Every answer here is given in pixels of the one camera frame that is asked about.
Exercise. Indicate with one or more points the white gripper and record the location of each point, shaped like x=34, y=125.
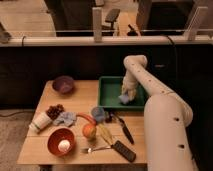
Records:
x=129, y=87

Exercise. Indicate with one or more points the green plastic tray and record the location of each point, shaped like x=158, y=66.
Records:
x=109, y=90

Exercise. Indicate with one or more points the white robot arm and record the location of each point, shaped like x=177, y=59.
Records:
x=166, y=116

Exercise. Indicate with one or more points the dark red small object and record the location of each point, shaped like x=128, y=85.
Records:
x=109, y=117

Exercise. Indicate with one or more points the blue small cup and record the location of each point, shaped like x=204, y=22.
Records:
x=98, y=114

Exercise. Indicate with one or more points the yellow corn brush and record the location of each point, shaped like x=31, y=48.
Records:
x=105, y=134

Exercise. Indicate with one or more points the orange carrot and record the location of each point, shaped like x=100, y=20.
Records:
x=87, y=117

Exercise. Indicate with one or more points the orange fruit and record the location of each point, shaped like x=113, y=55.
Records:
x=89, y=131

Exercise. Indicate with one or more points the black remote control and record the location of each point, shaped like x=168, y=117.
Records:
x=124, y=151

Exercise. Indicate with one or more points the purple bowl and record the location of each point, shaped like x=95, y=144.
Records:
x=63, y=84

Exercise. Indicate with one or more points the blue crumpled cloth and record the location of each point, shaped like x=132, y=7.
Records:
x=66, y=118

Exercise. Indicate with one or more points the black office chair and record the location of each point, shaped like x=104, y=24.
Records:
x=111, y=18

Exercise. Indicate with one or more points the silver fork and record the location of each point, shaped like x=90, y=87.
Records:
x=90, y=149

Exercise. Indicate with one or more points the bunch of dark grapes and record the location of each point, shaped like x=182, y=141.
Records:
x=54, y=111

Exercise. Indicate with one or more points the red bowl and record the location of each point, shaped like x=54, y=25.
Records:
x=56, y=137

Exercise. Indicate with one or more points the white egg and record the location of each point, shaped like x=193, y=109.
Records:
x=64, y=145

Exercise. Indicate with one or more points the white paper cup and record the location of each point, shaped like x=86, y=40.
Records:
x=40, y=122

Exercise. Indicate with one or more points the black handled knife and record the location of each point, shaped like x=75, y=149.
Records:
x=125, y=129

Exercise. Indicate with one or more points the white horizontal rail pipe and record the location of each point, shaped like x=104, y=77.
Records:
x=105, y=41

